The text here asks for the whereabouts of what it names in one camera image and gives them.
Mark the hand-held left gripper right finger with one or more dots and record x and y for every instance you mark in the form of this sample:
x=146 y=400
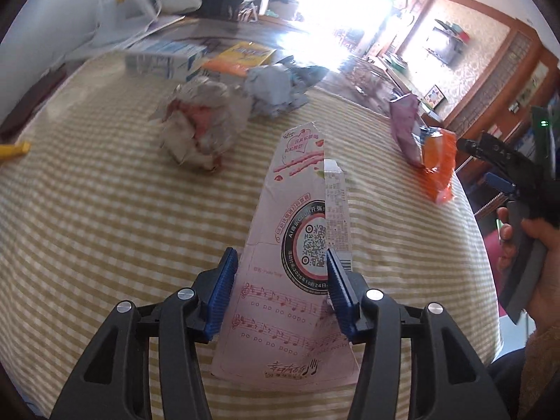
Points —
x=341 y=293

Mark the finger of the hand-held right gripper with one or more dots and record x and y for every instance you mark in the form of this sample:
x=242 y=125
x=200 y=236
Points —
x=490 y=151
x=501 y=183

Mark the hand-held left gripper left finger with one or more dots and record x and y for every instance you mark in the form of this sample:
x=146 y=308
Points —
x=223 y=291

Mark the orange snack bag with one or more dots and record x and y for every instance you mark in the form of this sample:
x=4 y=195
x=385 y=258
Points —
x=439 y=162

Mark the pink white carton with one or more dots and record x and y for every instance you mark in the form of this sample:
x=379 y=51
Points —
x=288 y=271

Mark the pink plastic wrapper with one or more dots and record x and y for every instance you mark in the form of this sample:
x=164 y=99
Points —
x=409 y=127

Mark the blue toothpaste box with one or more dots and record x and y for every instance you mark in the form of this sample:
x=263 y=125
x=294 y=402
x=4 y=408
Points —
x=273 y=92

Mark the person's right forearm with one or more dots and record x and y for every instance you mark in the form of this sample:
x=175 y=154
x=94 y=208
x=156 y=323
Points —
x=542 y=350

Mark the person's right hand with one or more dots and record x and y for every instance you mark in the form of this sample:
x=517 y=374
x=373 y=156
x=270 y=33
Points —
x=540 y=236

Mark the small framed picture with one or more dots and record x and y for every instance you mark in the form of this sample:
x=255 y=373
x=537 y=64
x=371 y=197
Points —
x=434 y=96

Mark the yellow orange drink carton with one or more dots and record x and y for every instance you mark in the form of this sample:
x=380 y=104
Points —
x=240 y=59

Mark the blue white milk carton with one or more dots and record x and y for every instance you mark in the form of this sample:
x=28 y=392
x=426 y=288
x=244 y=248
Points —
x=164 y=59

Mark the white desk fan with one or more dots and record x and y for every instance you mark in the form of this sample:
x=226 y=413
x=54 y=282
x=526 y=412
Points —
x=127 y=13

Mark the wall television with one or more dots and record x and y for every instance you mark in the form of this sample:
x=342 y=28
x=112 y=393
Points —
x=444 y=46

